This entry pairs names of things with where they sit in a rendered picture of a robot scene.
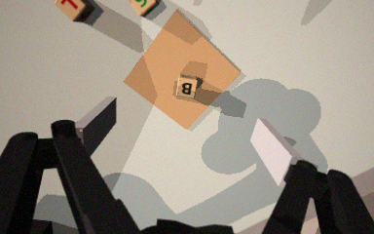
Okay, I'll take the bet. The tan square mat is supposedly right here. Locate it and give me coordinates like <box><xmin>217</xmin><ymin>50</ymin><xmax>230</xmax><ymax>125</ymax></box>
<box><xmin>124</xmin><ymin>10</ymin><xmax>240</xmax><ymax>130</ymax></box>

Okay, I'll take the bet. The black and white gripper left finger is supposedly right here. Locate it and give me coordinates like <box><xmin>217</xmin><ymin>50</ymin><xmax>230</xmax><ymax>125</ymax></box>
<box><xmin>0</xmin><ymin>97</ymin><xmax>142</xmax><ymax>234</ymax></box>

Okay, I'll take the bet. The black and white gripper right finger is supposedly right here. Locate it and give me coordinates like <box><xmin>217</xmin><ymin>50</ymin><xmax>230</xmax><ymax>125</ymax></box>
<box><xmin>250</xmin><ymin>118</ymin><xmax>374</xmax><ymax>234</ymax></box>

